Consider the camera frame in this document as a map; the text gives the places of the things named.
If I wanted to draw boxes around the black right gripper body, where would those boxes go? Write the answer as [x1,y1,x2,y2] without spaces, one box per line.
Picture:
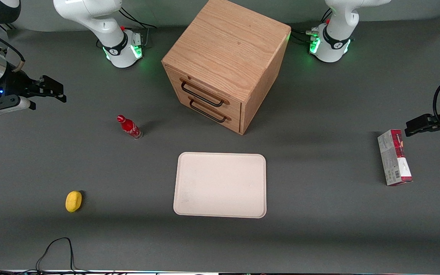
[0,70,34,109]

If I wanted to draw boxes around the black metal drawer handle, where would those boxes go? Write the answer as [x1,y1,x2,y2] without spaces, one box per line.
[180,78,230,108]
[188,97,229,124]

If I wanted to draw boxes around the wooden drawer cabinet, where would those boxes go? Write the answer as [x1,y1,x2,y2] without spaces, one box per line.
[162,0,292,136]

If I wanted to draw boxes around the wooden drawer front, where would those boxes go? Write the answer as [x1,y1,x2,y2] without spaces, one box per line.
[174,90,243,135]

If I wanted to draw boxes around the red and grey carton box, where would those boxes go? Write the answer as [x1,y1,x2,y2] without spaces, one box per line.
[377,129,413,187]

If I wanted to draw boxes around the red soda bottle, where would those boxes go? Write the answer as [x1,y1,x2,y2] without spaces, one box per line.
[116,115,144,140]

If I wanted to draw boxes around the yellow lemon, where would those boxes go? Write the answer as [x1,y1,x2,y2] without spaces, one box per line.
[65,191,83,213]

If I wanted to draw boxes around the beige rectangular tray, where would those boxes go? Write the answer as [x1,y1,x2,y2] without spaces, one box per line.
[173,152,267,219]

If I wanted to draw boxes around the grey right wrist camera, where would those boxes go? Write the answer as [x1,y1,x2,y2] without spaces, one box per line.
[0,95,36,120]

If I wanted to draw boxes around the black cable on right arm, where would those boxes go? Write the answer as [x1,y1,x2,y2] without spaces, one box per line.
[0,24,26,73]

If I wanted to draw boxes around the black cables at right arm base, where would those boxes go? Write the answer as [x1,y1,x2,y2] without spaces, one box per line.
[118,6,158,49]

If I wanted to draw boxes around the black cables at arm base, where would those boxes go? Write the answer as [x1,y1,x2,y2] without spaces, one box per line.
[118,6,158,49]
[291,8,334,45]

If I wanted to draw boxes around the black cables at left arm base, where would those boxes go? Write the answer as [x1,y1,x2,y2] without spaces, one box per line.
[291,8,334,45]

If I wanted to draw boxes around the black looped table-edge cable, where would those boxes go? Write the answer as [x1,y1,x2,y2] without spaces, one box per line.
[35,237,78,274]

